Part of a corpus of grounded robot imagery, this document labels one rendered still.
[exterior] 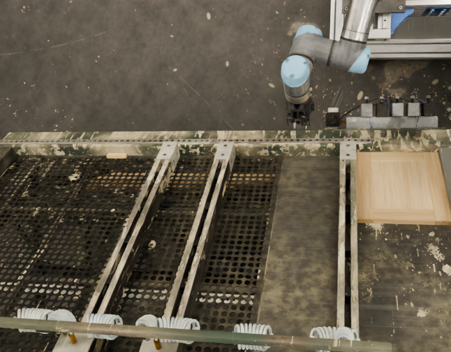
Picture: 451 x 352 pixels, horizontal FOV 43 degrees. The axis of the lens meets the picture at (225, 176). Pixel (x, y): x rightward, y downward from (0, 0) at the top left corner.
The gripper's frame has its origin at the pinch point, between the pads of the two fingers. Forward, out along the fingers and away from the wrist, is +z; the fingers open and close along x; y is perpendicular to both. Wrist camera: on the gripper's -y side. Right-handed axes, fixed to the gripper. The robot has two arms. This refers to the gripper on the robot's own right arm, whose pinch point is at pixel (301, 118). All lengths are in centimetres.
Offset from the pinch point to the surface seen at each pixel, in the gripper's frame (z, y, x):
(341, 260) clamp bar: 4.3, 45.7, 14.7
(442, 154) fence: 39, -5, 51
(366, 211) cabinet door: 24.4, 23.2, 22.4
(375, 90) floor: 110, -73, 29
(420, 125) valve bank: 52, -24, 45
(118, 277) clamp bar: -1, 57, -54
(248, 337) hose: -35, 74, -6
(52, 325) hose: -35, 76, -55
